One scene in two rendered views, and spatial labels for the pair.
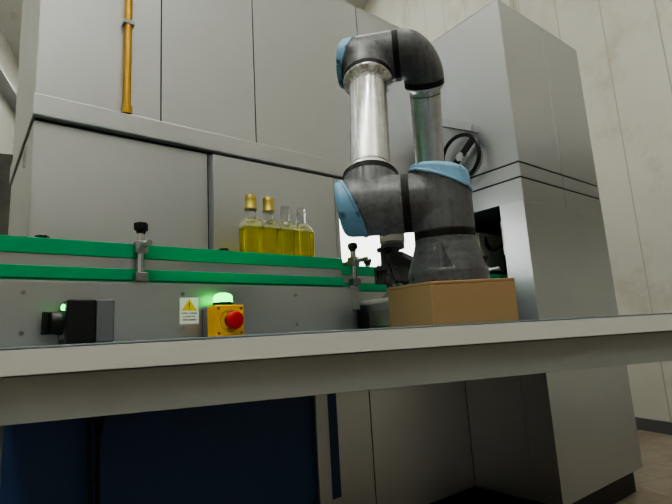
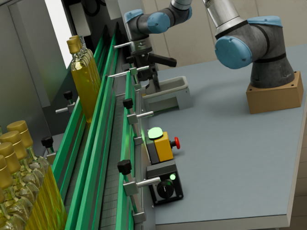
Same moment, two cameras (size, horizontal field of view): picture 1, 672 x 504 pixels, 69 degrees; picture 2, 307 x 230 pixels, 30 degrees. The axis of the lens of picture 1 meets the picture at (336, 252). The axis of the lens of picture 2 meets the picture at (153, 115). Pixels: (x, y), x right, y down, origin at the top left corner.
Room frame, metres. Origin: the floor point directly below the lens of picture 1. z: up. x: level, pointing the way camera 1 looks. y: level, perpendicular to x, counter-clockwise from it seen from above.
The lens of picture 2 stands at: (-0.02, 1.52, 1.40)
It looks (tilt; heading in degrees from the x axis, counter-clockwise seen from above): 17 degrees down; 311
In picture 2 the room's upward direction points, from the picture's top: 15 degrees counter-clockwise
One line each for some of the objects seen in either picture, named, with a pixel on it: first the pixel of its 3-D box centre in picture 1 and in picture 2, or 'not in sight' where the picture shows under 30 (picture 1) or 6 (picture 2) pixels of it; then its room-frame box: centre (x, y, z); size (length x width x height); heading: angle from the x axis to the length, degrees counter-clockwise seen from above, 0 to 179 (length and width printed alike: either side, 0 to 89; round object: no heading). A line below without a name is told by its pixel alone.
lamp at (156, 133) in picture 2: (222, 299); (155, 133); (1.10, 0.26, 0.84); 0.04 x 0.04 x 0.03
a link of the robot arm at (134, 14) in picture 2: not in sight; (136, 24); (1.42, -0.17, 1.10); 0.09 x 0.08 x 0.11; 170
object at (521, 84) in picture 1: (516, 129); not in sight; (2.23, -0.91, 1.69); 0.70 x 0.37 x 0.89; 128
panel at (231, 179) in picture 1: (329, 223); (50, 34); (1.71, 0.02, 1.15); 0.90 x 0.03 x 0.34; 128
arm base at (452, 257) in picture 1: (446, 257); (270, 67); (0.92, -0.21, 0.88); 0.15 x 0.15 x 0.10
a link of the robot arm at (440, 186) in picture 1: (437, 198); (264, 35); (0.92, -0.20, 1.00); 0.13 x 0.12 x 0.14; 80
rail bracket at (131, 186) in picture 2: not in sight; (143, 189); (0.72, 0.77, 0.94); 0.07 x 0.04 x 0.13; 38
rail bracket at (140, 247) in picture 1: (144, 251); (141, 120); (1.01, 0.41, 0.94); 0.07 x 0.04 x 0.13; 38
